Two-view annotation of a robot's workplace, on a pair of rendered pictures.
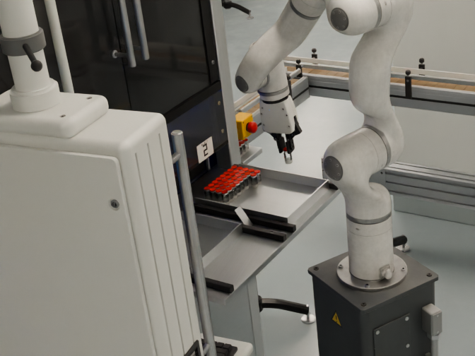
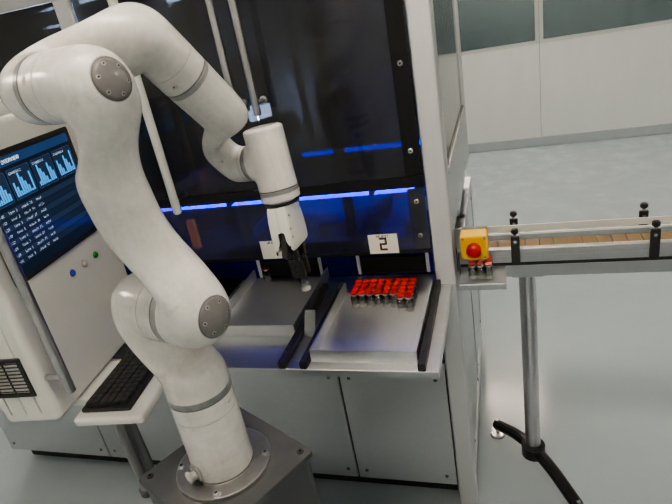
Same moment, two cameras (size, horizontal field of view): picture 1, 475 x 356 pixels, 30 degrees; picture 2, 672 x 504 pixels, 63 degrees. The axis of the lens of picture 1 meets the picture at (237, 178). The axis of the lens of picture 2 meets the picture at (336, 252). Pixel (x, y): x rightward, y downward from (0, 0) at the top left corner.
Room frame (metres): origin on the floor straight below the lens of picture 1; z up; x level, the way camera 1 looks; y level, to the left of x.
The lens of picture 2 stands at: (2.07, -1.23, 1.64)
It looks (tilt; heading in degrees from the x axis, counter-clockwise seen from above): 23 degrees down; 73
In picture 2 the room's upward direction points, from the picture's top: 11 degrees counter-clockwise
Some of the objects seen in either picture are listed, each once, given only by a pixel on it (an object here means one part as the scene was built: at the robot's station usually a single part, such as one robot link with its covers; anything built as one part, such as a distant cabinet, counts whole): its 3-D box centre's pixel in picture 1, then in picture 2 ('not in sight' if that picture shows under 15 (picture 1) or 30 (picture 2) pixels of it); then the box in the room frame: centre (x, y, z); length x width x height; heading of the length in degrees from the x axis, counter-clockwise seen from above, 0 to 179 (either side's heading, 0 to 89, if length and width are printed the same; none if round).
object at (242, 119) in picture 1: (239, 125); (474, 243); (2.82, -0.03, 0.99); 0.08 x 0.07 x 0.07; 54
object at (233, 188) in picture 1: (239, 186); (382, 298); (2.54, 0.00, 0.90); 0.18 x 0.02 x 0.05; 144
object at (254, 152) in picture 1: (236, 154); (483, 275); (2.86, -0.01, 0.87); 0.14 x 0.13 x 0.02; 54
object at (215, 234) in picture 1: (170, 238); (272, 299); (2.28, 0.22, 0.90); 0.34 x 0.26 x 0.04; 54
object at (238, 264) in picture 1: (223, 223); (321, 319); (2.37, 0.06, 0.87); 0.70 x 0.48 x 0.02; 144
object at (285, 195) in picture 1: (261, 193); (376, 318); (2.49, -0.07, 0.90); 0.34 x 0.26 x 0.04; 54
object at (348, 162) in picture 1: (358, 176); (169, 333); (2.00, -0.30, 1.16); 0.19 x 0.12 x 0.24; 127
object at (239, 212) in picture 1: (257, 220); (304, 333); (2.30, -0.04, 0.91); 0.14 x 0.03 x 0.06; 54
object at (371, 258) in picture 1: (370, 242); (212, 428); (2.02, -0.33, 0.95); 0.19 x 0.19 x 0.18
